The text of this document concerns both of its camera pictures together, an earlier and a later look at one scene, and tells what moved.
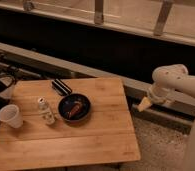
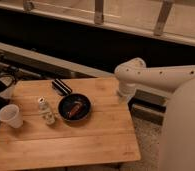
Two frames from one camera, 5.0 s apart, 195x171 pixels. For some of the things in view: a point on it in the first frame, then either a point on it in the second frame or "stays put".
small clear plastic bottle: x=45 y=112 stays put
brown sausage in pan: x=74 y=109 stays put
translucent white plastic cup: x=10 y=114 stays put
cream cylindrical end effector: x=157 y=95 -> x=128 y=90
